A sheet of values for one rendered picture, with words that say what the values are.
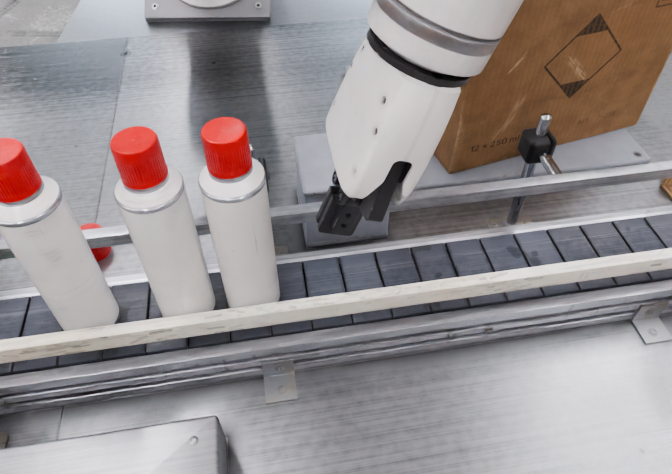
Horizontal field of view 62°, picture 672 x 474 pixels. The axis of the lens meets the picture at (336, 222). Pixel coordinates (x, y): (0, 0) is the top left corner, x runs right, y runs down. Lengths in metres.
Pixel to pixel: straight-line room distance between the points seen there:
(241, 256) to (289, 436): 0.17
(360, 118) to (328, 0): 0.81
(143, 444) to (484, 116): 0.50
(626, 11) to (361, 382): 0.50
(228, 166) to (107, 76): 0.62
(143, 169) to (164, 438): 0.22
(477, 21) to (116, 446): 0.41
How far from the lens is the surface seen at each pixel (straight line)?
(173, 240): 0.45
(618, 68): 0.79
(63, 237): 0.47
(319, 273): 0.57
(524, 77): 0.70
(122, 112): 0.92
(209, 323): 0.51
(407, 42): 0.35
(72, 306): 0.53
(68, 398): 0.59
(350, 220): 0.46
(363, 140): 0.38
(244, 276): 0.49
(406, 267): 0.58
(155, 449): 0.50
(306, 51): 1.01
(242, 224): 0.44
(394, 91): 0.36
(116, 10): 1.22
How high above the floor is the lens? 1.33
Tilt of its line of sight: 47 degrees down
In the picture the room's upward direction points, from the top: straight up
